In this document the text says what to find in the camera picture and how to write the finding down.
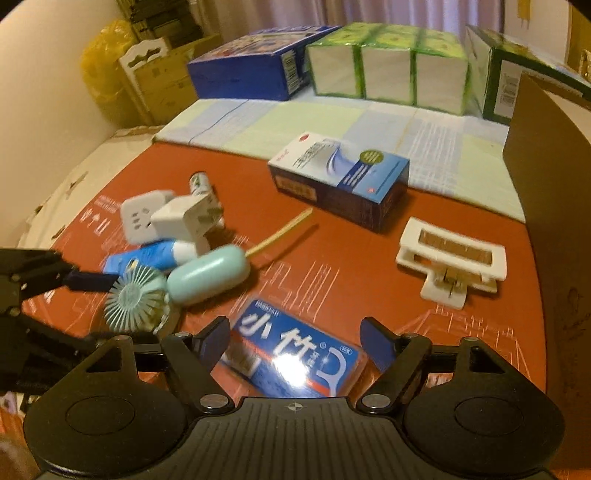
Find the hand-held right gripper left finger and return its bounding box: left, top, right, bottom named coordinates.
left=87, top=316, right=234, bottom=415

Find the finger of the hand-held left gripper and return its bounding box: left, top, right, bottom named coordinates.
left=0, top=316, right=118, bottom=394
left=0, top=248, right=117, bottom=319

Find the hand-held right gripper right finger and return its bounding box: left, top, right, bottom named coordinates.
left=358, top=316, right=509, bottom=415

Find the blue hand cream tube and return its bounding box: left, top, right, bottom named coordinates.
left=102, top=240, right=197, bottom=278

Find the mint green handheld fan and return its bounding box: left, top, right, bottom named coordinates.
left=102, top=244, right=251, bottom=335

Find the blue floss pick packet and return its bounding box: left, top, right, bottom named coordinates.
left=222, top=295, right=370, bottom=398

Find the blue white medicine box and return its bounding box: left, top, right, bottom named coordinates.
left=268, top=131, right=411, bottom=234

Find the brown cardboard box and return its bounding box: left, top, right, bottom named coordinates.
left=502, top=71, right=591, bottom=407

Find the red mat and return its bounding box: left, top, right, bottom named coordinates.
left=0, top=141, right=561, bottom=480

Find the white cube power socket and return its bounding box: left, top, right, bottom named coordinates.
left=120, top=189, right=176, bottom=247

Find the white small tube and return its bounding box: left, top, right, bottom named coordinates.
left=394, top=217, right=508, bottom=310

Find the white plug adapter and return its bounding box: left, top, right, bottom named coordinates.
left=150, top=193, right=225, bottom=254

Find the wooden stick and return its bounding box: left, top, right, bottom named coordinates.
left=245, top=208, right=315, bottom=257

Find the yellow plastic bag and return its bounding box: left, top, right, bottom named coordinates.
left=81, top=18, right=139, bottom=127

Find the tan cardboard carton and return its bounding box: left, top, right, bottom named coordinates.
left=117, top=34, right=222, bottom=125

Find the pale checked cloth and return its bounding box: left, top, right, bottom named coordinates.
left=152, top=98, right=527, bottom=224

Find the large blue printed box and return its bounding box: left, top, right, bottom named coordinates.
left=187, top=25, right=342, bottom=101

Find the pack of green tissue boxes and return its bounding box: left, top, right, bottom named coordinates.
left=305, top=22, right=469, bottom=114

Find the stack of dark boxes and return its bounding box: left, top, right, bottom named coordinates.
left=115, top=0, right=204, bottom=47

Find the green white carton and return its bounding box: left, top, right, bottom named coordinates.
left=464, top=25, right=591, bottom=123

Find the pale pleated curtain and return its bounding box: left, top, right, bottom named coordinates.
left=259, top=0, right=504, bottom=35

